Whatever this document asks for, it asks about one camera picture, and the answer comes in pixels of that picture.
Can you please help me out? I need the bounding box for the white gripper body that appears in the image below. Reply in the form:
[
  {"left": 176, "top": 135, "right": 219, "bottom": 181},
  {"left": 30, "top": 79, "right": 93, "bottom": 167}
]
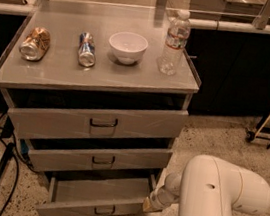
[{"left": 149, "top": 187, "right": 179, "bottom": 211}]

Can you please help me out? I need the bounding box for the grey drawer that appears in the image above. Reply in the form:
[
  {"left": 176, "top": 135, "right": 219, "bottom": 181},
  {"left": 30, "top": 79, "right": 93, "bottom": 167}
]
[
  {"left": 8, "top": 108, "right": 188, "bottom": 139},
  {"left": 28, "top": 148, "right": 173, "bottom": 172},
  {"left": 37, "top": 169, "right": 157, "bottom": 216}
]

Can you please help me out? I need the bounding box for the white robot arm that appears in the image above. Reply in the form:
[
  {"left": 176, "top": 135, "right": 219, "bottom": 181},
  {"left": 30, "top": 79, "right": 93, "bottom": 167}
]
[{"left": 142, "top": 154, "right": 270, "bottom": 216}]

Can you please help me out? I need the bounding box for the grey metal drawer cabinet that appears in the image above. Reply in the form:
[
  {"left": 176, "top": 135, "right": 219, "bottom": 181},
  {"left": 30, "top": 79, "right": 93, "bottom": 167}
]
[{"left": 0, "top": 0, "right": 212, "bottom": 216}]

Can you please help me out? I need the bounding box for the white bowl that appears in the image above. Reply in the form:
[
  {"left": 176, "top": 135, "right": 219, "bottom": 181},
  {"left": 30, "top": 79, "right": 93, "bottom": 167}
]
[{"left": 109, "top": 32, "right": 148, "bottom": 65}]

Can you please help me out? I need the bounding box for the blue slim energy can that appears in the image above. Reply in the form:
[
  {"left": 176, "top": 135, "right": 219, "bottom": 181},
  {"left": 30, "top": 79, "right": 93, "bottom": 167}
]
[{"left": 78, "top": 32, "right": 96, "bottom": 68}]

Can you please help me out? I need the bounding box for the clear plastic water bottle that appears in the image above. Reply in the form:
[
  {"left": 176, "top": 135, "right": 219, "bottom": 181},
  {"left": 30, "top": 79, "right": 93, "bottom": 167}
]
[{"left": 158, "top": 10, "right": 191, "bottom": 75}]

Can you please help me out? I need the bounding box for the orange soda can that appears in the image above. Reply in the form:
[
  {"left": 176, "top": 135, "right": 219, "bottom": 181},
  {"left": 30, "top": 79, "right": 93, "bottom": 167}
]
[{"left": 18, "top": 27, "right": 51, "bottom": 62}]

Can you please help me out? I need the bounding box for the white railing counter edge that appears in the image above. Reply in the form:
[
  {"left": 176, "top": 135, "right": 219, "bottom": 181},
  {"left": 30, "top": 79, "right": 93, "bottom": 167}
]
[{"left": 0, "top": 0, "right": 270, "bottom": 35}]

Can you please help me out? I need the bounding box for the black floor cable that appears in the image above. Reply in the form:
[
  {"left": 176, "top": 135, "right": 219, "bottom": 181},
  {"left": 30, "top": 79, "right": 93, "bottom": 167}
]
[{"left": 0, "top": 111, "right": 45, "bottom": 216}]

